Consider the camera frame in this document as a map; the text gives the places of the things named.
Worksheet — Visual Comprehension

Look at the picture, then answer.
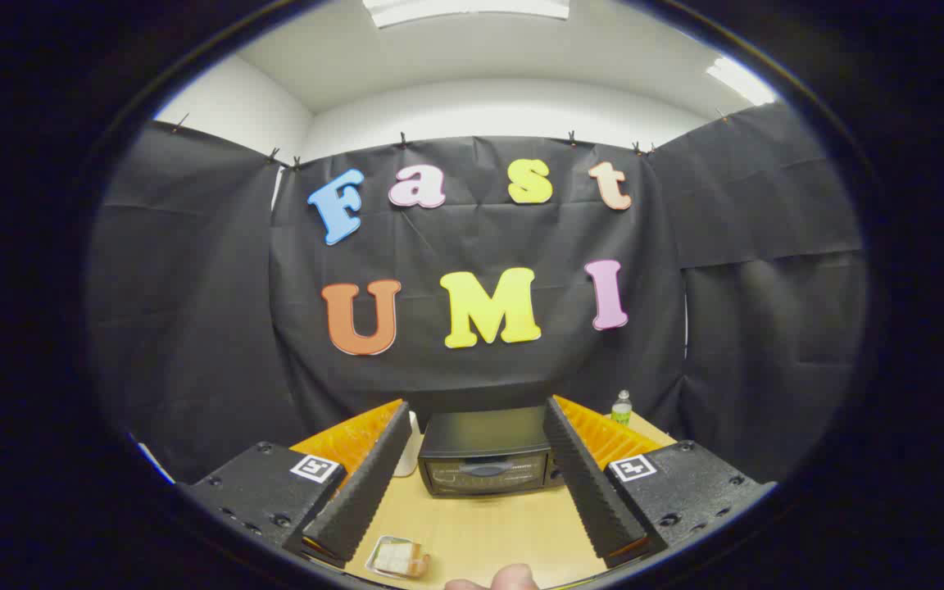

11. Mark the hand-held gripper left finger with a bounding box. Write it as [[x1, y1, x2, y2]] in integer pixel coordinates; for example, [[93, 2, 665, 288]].
[[177, 399, 412, 569]]

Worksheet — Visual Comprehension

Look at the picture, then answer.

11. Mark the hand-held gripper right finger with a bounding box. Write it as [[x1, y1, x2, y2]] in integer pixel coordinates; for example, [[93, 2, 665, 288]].
[[542, 395, 776, 569]]

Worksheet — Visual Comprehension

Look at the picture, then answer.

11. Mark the toast sandwich with lettuce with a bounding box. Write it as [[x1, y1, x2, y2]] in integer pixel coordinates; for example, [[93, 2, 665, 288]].
[[375, 542, 431, 578]]

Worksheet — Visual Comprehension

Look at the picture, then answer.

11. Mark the black toaster oven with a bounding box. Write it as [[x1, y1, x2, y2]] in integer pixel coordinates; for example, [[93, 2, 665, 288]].
[[417, 407, 565, 497]]

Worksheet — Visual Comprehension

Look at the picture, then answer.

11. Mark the white pop-up toaster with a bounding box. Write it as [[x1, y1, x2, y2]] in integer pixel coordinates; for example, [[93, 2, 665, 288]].
[[393, 411, 424, 478]]

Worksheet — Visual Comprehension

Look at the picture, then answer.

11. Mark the small white plastic tray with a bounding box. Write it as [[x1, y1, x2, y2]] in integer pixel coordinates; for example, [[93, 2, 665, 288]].
[[365, 535, 432, 581]]

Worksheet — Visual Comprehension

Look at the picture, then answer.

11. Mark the small ceiling light panel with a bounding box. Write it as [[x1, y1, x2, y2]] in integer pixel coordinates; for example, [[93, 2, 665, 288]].
[[706, 56, 778, 107]]

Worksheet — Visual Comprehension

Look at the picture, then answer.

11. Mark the long ceiling light panel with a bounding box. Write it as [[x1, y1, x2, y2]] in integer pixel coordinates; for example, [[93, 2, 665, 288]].
[[361, 0, 571, 30]]

